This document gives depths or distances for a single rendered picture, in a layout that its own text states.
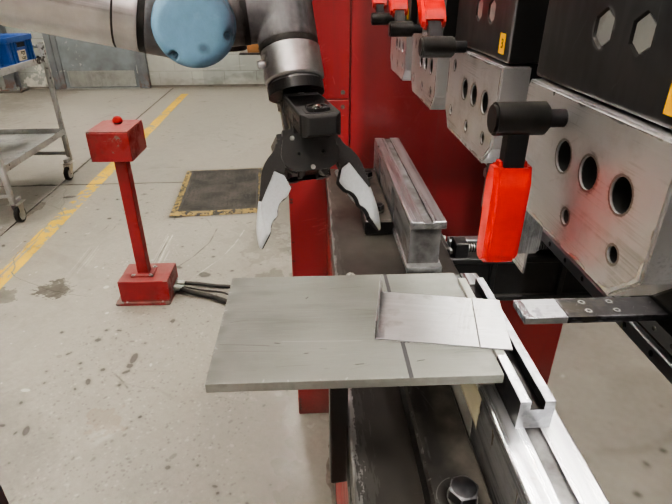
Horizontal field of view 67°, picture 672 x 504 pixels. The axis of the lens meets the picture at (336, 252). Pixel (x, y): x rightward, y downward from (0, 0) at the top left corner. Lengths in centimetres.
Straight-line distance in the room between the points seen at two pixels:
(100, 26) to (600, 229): 46
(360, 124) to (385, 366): 93
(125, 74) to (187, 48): 747
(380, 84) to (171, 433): 127
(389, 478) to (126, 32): 50
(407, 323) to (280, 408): 136
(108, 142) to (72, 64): 604
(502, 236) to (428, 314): 24
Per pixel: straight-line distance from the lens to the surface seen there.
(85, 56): 813
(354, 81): 130
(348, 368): 47
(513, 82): 41
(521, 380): 50
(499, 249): 32
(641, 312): 62
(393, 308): 54
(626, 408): 210
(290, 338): 50
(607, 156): 27
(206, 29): 53
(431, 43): 49
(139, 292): 248
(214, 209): 338
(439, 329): 52
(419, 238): 85
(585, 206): 29
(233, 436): 179
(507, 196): 31
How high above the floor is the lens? 131
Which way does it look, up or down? 28 degrees down
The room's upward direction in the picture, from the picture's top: straight up
